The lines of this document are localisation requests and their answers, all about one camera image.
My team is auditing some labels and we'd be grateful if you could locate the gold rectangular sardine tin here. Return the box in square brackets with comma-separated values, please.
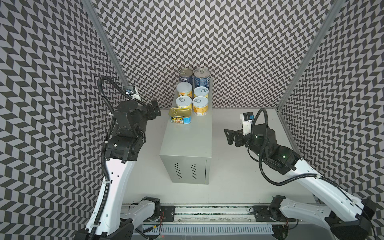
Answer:
[169, 108, 192, 125]

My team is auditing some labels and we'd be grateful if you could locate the white lid can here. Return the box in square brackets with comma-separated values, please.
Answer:
[192, 97, 209, 117]
[176, 82, 193, 99]
[194, 87, 209, 99]
[176, 96, 193, 110]

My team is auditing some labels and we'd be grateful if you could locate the white lid can front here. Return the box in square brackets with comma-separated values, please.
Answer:
[192, 97, 209, 117]

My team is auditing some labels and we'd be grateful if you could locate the tomato can dark label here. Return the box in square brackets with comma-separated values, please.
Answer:
[178, 68, 193, 85]

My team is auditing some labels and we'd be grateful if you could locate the blue label tin can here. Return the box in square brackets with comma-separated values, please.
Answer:
[194, 68, 211, 89]

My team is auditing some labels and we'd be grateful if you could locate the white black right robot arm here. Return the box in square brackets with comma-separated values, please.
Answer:
[224, 124, 377, 240]

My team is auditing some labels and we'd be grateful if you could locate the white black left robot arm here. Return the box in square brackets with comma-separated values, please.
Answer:
[75, 100, 162, 240]

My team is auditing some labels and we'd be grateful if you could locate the grey metal cabinet box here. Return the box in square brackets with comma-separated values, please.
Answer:
[160, 83, 213, 185]

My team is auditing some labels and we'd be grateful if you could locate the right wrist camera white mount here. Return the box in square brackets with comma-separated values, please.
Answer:
[240, 112, 255, 136]

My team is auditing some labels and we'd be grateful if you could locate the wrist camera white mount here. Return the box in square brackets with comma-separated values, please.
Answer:
[123, 85, 142, 101]
[240, 112, 255, 136]

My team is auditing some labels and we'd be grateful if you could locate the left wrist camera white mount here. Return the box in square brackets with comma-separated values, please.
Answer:
[123, 85, 142, 101]

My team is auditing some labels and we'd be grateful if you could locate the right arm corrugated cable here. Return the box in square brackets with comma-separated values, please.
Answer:
[250, 108, 377, 240]

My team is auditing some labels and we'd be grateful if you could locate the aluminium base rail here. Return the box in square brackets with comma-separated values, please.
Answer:
[119, 203, 343, 240]

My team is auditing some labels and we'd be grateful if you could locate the left aluminium corner post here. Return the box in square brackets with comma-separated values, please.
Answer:
[80, 0, 142, 113]

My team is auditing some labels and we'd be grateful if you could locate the aluminium corner post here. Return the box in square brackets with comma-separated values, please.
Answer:
[277, 0, 346, 112]
[80, 0, 142, 113]

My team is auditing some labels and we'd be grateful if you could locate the right aluminium corner post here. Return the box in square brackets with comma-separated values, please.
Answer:
[277, 0, 346, 112]

